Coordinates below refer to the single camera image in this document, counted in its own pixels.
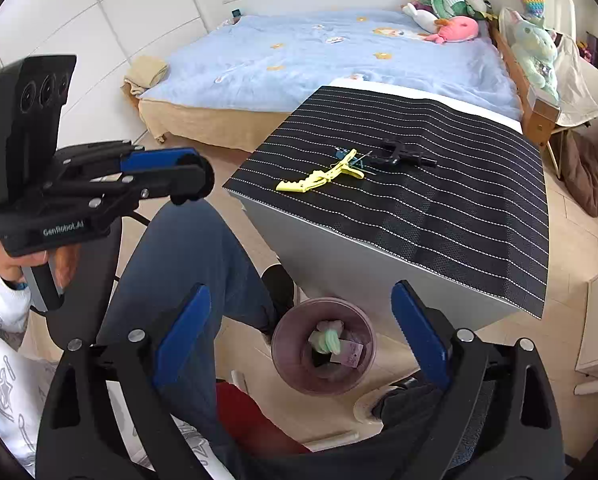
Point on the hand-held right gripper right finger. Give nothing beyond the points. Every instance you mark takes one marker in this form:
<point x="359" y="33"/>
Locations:
<point x="419" y="330"/>

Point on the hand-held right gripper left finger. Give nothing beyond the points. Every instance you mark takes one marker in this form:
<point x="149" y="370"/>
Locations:
<point x="181" y="340"/>

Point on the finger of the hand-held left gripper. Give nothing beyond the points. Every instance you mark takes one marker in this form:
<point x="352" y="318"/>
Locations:
<point x="159" y="185"/>
<point x="154" y="157"/>

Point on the black round puff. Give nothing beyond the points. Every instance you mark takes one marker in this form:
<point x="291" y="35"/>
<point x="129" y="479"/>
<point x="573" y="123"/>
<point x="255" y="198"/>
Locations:
<point x="204" y="180"/>

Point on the purple cartoon card packet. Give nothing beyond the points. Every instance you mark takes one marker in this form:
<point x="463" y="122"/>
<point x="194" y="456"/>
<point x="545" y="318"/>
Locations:
<point x="351" y="352"/>

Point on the white tissue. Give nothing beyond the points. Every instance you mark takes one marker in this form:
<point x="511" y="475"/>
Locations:
<point x="329" y="340"/>

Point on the purple translucent waste bin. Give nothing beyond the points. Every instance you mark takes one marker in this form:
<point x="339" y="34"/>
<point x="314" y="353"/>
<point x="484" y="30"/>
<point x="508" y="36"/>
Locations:
<point x="299" y="375"/>

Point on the yellow hair clip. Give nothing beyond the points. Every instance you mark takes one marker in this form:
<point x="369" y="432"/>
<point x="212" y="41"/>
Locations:
<point x="304" y="180"/>

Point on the black plastic tool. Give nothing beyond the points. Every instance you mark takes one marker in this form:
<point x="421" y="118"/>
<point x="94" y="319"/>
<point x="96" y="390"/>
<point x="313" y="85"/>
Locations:
<point x="404" y="157"/>

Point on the thin blue hairpin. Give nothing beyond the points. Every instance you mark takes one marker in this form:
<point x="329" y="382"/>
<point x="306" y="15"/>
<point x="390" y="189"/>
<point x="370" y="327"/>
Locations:
<point x="351" y="157"/>

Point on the person's left hand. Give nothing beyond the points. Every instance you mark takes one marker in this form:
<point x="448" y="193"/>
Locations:
<point x="9" y="265"/>

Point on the wooden bed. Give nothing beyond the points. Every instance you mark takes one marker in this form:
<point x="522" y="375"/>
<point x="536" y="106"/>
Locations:
<point x="204" y="125"/>

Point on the beige folded cloth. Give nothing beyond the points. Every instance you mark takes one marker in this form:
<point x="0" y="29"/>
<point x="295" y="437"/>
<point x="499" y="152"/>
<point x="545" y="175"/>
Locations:
<point x="146" y="72"/>

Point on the red cloth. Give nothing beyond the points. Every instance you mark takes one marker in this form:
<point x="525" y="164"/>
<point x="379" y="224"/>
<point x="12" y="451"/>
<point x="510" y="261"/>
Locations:
<point x="249" y="415"/>

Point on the person's right leg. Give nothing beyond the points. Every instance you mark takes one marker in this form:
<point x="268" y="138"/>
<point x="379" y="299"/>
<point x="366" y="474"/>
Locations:
<point x="404" y="440"/>

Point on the white table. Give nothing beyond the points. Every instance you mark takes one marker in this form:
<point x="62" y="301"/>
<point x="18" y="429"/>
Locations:
<point x="329" y="260"/>

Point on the black striped placemat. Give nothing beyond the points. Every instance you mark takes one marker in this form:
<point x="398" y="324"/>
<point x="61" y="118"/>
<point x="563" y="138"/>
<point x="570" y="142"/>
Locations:
<point x="429" y="210"/>

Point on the white wardrobe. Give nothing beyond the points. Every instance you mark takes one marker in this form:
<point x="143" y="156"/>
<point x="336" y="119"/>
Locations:
<point x="104" y="35"/>

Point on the light blue blanket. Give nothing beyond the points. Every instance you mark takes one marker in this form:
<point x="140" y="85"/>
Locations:
<point x="304" y="60"/>

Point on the person's torso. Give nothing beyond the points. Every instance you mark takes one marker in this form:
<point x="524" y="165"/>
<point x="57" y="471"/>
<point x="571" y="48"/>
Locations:
<point x="9" y="390"/>

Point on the brown cushion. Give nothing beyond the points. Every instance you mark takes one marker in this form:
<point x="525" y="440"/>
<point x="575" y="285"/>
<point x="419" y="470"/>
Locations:
<point x="589" y="175"/>

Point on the clear plastic box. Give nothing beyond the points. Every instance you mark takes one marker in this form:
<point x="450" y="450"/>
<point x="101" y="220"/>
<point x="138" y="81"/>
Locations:
<point x="541" y="105"/>

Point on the white canvas folding chair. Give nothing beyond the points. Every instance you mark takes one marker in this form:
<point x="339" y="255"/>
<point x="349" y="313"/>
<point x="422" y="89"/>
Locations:
<point x="579" y="95"/>

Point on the teal unicorn plush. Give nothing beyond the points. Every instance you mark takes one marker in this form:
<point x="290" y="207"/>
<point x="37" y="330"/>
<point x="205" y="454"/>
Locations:
<point x="534" y="50"/>

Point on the white plush toy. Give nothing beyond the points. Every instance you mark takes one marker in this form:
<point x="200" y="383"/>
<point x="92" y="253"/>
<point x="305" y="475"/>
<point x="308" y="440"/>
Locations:
<point x="424" y="17"/>

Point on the pink whale plush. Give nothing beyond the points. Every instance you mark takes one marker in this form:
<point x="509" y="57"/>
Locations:
<point x="459" y="27"/>

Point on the small red plush toy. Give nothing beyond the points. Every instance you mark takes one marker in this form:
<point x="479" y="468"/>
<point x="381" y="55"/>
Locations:
<point x="584" y="49"/>

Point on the green striped plush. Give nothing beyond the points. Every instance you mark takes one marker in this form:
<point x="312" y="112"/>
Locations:
<point x="449" y="4"/>

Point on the white green plush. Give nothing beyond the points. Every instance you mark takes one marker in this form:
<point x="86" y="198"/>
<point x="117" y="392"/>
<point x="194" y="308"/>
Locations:
<point x="479" y="5"/>

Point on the dark purple box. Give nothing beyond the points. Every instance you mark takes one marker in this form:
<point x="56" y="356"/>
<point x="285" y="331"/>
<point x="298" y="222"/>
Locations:
<point x="595" y="45"/>

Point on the white hoop frame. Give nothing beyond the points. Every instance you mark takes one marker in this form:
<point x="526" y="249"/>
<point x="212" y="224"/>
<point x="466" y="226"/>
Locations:
<point x="571" y="10"/>

